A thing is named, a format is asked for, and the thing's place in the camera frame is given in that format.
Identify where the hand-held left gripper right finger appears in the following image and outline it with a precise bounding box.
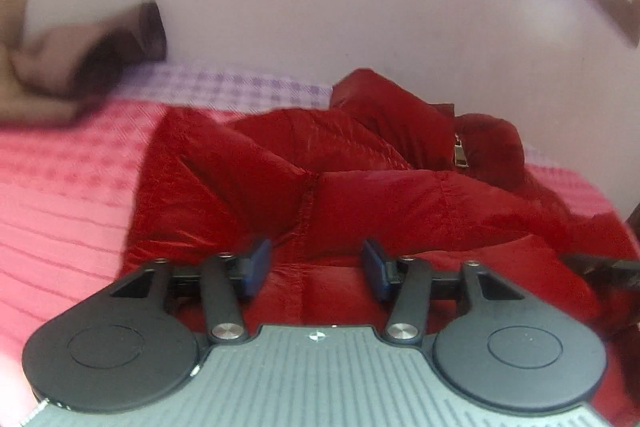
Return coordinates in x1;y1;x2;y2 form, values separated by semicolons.
361;238;534;348

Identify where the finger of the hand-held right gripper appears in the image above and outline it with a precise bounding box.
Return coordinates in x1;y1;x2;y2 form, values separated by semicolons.
561;253;640;294

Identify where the red puffer jacket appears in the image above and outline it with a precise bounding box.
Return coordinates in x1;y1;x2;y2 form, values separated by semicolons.
121;67;640;413

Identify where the brown curtain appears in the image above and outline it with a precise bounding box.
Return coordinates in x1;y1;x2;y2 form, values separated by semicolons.
0;0;169;128

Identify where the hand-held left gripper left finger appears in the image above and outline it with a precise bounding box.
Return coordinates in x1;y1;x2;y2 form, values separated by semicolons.
106;238;274;346

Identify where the pink checked bed sheet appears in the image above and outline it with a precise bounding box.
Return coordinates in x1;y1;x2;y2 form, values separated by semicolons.
0;61;640;427

